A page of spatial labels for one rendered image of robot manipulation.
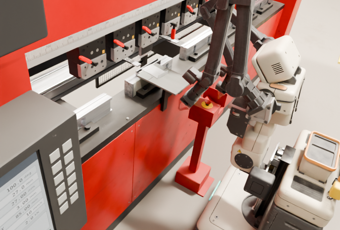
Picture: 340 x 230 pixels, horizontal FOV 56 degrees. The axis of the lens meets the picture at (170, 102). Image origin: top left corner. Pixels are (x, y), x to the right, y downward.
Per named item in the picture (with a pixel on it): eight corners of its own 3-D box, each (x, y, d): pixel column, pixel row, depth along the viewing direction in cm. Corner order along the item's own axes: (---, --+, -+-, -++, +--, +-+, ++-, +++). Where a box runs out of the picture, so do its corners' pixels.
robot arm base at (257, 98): (264, 108, 129) (272, 94, 138) (252, 93, 129) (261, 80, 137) (248, 117, 135) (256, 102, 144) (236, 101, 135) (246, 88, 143)
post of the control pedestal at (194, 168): (195, 173, 239) (207, 119, 206) (188, 169, 241) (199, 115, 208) (199, 168, 243) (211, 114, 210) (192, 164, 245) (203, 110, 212)
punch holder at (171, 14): (163, 37, 178) (166, 8, 168) (152, 32, 181) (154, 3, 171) (178, 29, 188) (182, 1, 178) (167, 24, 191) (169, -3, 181)
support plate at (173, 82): (175, 95, 167) (175, 94, 166) (136, 76, 177) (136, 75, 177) (193, 81, 179) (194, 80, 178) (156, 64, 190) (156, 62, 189)
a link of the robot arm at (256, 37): (209, -8, 163) (218, -14, 170) (196, 10, 173) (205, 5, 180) (273, 51, 161) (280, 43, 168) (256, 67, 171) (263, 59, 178)
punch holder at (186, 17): (183, 26, 191) (186, -1, 181) (171, 21, 195) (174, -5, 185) (196, 19, 202) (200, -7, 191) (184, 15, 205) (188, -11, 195)
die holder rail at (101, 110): (30, 167, 136) (27, 151, 130) (22, 160, 138) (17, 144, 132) (112, 111, 170) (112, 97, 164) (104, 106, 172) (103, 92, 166)
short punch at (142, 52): (140, 59, 175) (141, 43, 169) (138, 57, 176) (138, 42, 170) (152, 52, 182) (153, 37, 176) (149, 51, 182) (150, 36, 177)
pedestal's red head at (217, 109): (210, 128, 199) (215, 105, 188) (187, 118, 205) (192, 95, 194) (222, 111, 213) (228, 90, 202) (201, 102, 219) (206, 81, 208)
